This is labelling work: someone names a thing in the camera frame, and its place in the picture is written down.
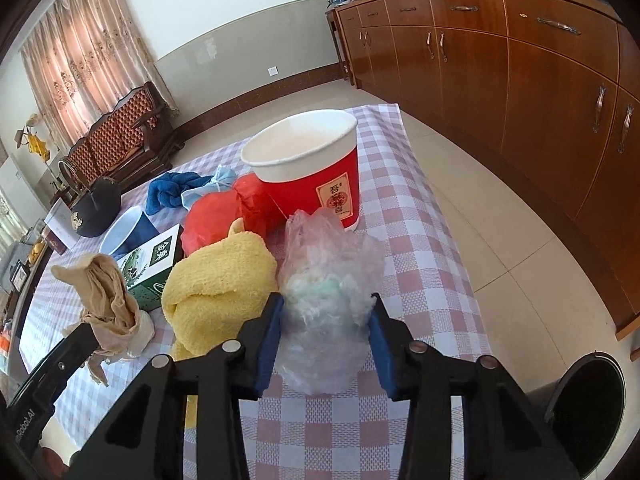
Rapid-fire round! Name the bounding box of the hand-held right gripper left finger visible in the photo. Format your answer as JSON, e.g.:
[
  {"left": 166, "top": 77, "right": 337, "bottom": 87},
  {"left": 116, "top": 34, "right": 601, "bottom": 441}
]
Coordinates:
[{"left": 65, "top": 292, "right": 286, "bottom": 480}]

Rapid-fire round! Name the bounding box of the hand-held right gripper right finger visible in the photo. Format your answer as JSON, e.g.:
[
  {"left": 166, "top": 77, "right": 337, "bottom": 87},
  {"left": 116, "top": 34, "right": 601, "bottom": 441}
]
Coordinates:
[{"left": 367, "top": 291, "right": 583, "bottom": 480}]

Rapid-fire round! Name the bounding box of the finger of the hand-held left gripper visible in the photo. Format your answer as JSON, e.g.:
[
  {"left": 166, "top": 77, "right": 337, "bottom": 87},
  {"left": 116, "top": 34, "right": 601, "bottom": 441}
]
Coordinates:
[{"left": 29, "top": 324, "right": 97, "bottom": 403}]

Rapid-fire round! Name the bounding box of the clear plastic bag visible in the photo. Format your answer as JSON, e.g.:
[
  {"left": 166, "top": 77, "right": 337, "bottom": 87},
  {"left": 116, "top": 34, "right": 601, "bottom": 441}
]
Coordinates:
[{"left": 276, "top": 208, "right": 386, "bottom": 396}]

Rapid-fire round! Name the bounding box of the beige stocking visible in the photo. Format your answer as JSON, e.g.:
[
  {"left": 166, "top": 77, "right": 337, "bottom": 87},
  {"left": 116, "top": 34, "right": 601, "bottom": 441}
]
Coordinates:
[{"left": 51, "top": 253, "right": 153, "bottom": 387}]

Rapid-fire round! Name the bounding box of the light blue face mask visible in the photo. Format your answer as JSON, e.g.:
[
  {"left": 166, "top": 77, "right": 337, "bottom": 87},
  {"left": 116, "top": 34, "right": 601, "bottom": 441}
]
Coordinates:
[{"left": 181, "top": 167, "right": 238, "bottom": 211}]

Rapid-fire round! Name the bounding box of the black round bin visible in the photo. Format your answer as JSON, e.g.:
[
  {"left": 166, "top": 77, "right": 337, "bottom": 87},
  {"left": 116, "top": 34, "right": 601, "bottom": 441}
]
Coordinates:
[{"left": 520, "top": 350, "right": 627, "bottom": 478}]

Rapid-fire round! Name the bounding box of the yellow towel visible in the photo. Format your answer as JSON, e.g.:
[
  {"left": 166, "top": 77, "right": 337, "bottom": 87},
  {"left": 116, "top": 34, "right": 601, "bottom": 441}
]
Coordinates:
[{"left": 161, "top": 217, "right": 280, "bottom": 431}]

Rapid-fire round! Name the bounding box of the dark red box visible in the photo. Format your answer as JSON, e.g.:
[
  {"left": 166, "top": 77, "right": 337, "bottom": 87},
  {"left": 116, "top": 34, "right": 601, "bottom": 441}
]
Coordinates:
[{"left": 41, "top": 229, "right": 67, "bottom": 257}]

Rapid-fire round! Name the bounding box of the green cardboard box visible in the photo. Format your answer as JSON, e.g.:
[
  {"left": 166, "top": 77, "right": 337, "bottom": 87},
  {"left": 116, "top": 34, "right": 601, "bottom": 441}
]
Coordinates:
[{"left": 116, "top": 223, "right": 185, "bottom": 311}]

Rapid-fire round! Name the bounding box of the red plastic bag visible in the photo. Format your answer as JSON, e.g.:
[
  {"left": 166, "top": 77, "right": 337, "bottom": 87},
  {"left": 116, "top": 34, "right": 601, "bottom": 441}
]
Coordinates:
[{"left": 180, "top": 174, "right": 291, "bottom": 258}]

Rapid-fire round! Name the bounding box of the blue paper cup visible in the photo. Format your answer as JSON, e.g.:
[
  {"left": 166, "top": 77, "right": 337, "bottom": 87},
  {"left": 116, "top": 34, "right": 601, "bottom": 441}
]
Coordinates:
[{"left": 98, "top": 205, "right": 161, "bottom": 261}]

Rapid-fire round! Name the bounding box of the white box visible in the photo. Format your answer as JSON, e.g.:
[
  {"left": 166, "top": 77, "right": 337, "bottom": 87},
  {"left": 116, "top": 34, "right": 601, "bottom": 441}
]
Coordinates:
[{"left": 44, "top": 199, "right": 83, "bottom": 253}]

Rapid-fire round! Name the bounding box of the red paper cup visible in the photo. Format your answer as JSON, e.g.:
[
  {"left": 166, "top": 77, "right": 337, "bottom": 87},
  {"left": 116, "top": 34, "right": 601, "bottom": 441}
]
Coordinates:
[{"left": 240, "top": 108, "right": 362, "bottom": 233}]

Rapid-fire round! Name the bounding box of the blue cloth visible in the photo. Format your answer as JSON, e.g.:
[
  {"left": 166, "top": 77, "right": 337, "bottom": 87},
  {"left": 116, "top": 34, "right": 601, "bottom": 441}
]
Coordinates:
[{"left": 145, "top": 172, "right": 216, "bottom": 216}]

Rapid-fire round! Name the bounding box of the white refrigerator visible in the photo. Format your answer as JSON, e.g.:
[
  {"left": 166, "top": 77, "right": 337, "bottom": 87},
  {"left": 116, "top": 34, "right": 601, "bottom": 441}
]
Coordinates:
[{"left": 0, "top": 156, "right": 53, "bottom": 211}]

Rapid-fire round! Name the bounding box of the wooden sofa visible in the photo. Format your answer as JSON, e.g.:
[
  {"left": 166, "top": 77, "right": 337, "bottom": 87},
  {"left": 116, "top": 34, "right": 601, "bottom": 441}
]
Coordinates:
[{"left": 65, "top": 81, "right": 186, "bottom": 193}]

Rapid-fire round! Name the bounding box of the brown wooden cabinet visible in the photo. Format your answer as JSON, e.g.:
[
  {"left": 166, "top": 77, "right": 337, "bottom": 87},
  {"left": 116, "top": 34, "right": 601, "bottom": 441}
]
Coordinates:
[{"left": 334, "top": 0, "right": 640, "bottom": 342}]

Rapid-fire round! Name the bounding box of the beige patterned curtain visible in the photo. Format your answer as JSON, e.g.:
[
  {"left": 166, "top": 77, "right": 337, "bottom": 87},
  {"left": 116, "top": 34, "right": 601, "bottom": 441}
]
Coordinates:
[{"left": 19, "top": 0, "right": 180, "bottom": 148}]

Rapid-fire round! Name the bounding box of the small wooden side table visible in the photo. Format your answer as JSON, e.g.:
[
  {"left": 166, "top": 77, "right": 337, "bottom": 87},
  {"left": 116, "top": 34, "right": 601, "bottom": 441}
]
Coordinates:
[{"left": 325, "top": 7, "right": 356, "bottom": 87}]

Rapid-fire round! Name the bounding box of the brass ring ornament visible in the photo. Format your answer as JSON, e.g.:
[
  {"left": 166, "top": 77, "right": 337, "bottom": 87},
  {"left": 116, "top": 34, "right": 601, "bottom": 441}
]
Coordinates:
[{"left": 58, "top": 158, "right": 96, "bottom": 206}]

